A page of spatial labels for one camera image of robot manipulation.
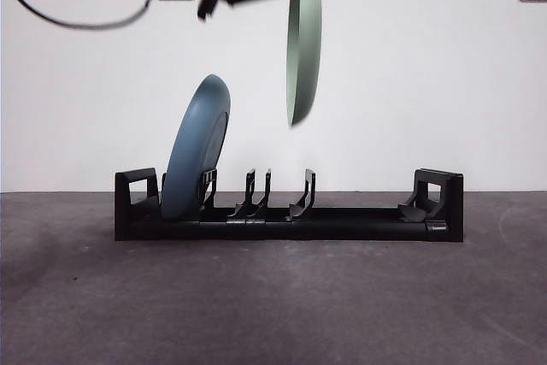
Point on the pale green plate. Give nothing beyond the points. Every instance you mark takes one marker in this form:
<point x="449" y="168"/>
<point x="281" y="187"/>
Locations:
<point x="304" y="48"/>

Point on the black plate rack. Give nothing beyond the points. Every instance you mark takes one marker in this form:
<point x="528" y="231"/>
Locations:
<point x="342" y="228"/>

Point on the pale blue plate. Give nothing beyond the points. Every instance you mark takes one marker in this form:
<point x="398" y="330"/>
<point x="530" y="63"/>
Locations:
<point x="194" y="147"/>

